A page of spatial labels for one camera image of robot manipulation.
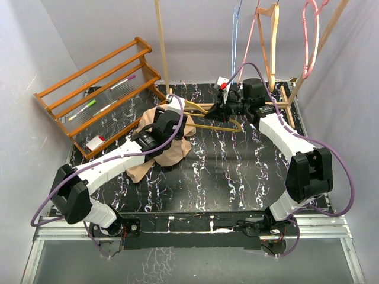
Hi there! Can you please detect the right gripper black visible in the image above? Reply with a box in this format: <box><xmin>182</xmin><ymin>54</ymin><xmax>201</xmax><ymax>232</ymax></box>
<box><xmin>204</xmin><ymin>92</ymin><xmax>250</xmax><ymax>124</ymax></box>

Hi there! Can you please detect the beige t shirt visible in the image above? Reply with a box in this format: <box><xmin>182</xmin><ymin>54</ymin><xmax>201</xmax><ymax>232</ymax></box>
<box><xmin>126</xmin><ymin>117</ymin><xmax>196</xmax><ymax>183</ymax></box>

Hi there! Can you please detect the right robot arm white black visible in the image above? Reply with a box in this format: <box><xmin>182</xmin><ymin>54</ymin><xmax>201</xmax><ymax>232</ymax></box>
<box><xmin>205</xmin><ymin>77</ymin><xmax>333</xmax><ymax>235</ymax></box>

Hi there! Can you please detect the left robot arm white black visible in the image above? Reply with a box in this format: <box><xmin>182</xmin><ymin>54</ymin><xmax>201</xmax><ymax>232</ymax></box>
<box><xmin>50</xmin><ymin>107</ymin><xmax>187</xmax><ymax>236</ymax></box>

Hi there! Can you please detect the pink thick plastic hanger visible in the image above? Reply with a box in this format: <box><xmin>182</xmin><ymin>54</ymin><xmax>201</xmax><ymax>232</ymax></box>
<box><xmin>301</xmin><ymin>0</ymin><xmax>330</xmax><ymax>79</ymax></box>

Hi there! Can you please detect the wooden hanger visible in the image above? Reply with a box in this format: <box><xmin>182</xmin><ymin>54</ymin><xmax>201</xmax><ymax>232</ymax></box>
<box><xmin>256</xmin><ymin>3</ymin><xmax>280</xmax><ymax>92</ymax></box>

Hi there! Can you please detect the pink marker pen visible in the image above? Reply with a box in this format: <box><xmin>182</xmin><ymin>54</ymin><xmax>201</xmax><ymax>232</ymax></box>
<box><xmin>109</xmin><ymin>75</ymin><xmax>136</xmax><ymax>91</ymax></box>

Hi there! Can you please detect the orange wooden shelf rack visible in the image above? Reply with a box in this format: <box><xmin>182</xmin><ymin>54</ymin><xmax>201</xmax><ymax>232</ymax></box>
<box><xmin>35</xmin><ymin>37</ymin><xmax>165</xmax><ymax>159</ymax></box>

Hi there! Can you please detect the white red small box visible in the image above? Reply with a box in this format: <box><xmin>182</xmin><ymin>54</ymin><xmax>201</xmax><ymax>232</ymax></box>
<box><xmin>86</xmin><ymin>135</ymin><xmax>105</xmax><ymax>151</ymax></box>

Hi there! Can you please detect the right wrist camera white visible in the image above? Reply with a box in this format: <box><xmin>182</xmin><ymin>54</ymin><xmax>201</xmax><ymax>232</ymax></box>
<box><xmin>214</xmin><ymin>76</ymin><xmax>230</xmax><ymax>101</ymax></box>

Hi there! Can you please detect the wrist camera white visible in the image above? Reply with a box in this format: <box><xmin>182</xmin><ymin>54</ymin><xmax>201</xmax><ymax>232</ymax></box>
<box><xmin>214</xmin><ymin>76</ymin><xmax>230</xmax><ymax>101</ymax></box>
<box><xmin>163</xmin><ymin>94</ymin><xmax>185</xmax><ymax>121</ymax></box>

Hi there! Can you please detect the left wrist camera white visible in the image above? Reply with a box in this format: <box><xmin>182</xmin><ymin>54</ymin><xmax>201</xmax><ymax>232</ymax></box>
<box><xmin>163</xmin><ymin>94</ymin><xmax>185</xmax><ymax>121</ymax></box>

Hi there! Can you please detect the wooden clothes rack frame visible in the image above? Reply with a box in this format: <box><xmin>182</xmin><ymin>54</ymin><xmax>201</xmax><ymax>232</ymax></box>
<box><xmin>154</xmin><ymin>1</ymin><xmax>348</xmax><ymax>127</ymax></box>

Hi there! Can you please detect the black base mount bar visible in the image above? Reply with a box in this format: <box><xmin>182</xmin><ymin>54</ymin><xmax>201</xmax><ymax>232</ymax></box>
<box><xmin>89</xmin><ymin>211</ymin><xmax>297</xmax><ymax>250</ymax></box>

